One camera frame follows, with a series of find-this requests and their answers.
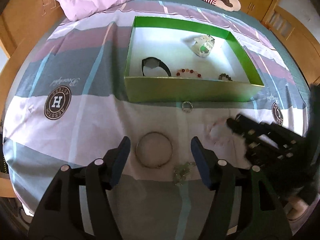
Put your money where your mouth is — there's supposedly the green cardboard box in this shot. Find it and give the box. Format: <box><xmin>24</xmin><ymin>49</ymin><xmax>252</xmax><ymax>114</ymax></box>
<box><xmin>124</xmin><ymin>16</ymin><xmax>264</xmax><ymax>102</ymax></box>

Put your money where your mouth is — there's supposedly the small silver beaded ring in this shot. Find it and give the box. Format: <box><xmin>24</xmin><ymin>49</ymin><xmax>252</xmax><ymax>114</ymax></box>
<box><xmin>181</xmin><ymin>100</ymin><xmax>194</xmax><ymax>113</ymax></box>

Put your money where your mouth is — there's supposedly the red bead bracelet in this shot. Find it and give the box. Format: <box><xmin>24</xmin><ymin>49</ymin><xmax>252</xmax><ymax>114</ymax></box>
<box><xmin>176</xmin><ymin>68</ymin><xmax>203</xmax><ymax>79</ymax></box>

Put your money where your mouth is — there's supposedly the striped patterned bed sheet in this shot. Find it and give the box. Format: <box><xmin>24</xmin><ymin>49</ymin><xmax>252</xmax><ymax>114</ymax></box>
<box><xmin>3</xmin><ymin>0</ymin><xmax>309</xmax><ymax>239</ymax></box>

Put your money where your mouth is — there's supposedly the thin metal bangle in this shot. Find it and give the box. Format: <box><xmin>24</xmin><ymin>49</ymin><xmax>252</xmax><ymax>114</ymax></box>
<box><xmin>135</xmin><ymin>132</ymin><xmax>174</xmax><ymax>169</ymax></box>

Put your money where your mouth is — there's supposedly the wooden wardrobe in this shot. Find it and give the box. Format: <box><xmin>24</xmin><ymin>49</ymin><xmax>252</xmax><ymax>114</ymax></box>
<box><xmin>239</xmin><ymin>0</ymin><xmax>319</xmax><ymax>85</ymax></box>

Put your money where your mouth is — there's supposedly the pink bead bracelet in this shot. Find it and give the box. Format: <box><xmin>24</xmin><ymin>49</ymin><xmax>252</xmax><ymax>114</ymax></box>
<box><xmin>204</xmin><ymin>119</ymin><xmax>234</xmax><ymax>147</ymax></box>

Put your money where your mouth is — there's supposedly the green bead cluster jewelry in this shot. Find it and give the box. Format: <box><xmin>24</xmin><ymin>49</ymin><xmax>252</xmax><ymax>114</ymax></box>
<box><xmin>173</xmin><ymin>162</ymin><xmax>196</xmax><ymax>186</ymax></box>

